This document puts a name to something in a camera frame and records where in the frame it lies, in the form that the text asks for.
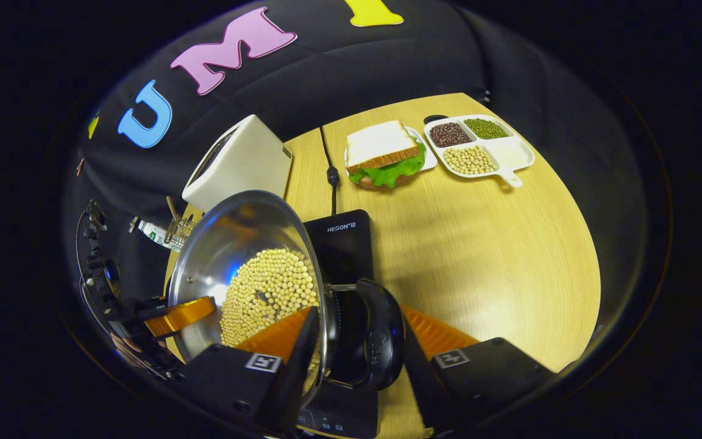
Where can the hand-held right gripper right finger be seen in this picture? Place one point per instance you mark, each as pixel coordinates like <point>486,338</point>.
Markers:
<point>424,378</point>

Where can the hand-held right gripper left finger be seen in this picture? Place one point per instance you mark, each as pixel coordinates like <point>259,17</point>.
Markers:
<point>284,378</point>

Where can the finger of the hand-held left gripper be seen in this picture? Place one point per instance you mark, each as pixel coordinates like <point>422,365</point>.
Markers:
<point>183,312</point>

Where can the stainless steel pot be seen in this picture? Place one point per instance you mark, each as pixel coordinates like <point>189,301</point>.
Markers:
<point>229,231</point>

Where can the black induction cooktop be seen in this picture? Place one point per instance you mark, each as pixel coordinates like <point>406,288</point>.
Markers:
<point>342,253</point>

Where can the white green-label bottle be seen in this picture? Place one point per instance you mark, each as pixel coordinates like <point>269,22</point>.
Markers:
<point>153,233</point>

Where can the pile of yellow soybeans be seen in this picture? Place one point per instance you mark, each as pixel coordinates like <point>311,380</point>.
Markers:
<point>272,286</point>

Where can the pink cloth clip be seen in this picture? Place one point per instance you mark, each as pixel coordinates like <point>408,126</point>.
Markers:
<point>80,166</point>

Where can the white toaster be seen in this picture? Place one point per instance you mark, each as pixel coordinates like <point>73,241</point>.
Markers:
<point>247,161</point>

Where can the small heap of pale soybeans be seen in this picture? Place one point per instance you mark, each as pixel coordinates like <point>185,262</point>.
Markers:
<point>470,160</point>

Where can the lettuce sandwich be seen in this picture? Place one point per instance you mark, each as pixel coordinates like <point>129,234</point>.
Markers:
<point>381,149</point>

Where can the white divided dish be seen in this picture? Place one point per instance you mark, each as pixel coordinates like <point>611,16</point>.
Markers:
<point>512,152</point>

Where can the small heap of red beans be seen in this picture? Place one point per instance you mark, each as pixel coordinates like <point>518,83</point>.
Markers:
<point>450,134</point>

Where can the small heap of green beans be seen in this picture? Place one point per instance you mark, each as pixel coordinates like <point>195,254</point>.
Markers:
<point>485,128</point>

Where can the black backdrop cloth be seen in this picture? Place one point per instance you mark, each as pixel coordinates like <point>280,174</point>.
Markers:
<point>326,79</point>

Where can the small dark clamp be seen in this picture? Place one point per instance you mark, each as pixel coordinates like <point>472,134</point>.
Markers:
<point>486,96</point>

